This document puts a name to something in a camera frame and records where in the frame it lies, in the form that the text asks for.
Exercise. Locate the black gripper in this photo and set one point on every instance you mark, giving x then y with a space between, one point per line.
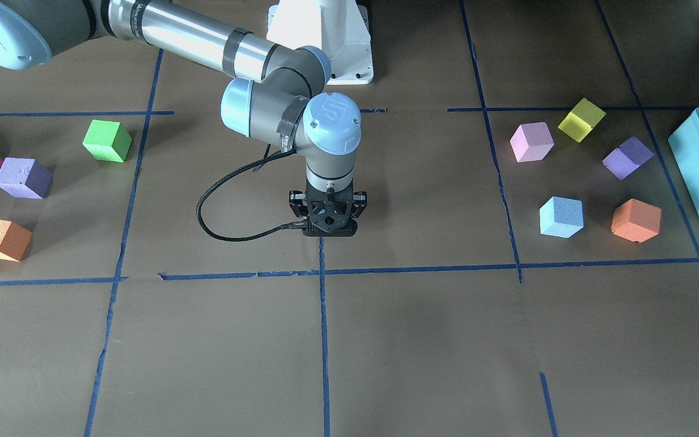
295 204

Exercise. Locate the light blue block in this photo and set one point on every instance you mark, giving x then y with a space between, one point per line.
561 216

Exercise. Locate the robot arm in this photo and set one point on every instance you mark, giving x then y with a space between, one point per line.
273 94

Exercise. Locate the pink foam block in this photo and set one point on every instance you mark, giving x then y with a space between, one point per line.
532 142

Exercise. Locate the green foam block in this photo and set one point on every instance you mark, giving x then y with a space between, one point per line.
107 141

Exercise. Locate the yellow foam block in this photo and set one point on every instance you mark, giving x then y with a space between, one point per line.
581 120

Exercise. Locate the purple foam block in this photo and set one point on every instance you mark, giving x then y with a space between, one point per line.
627 158
24 178

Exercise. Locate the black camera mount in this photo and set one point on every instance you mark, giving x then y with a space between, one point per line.
326 218

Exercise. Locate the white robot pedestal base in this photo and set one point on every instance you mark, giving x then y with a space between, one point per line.
338 28

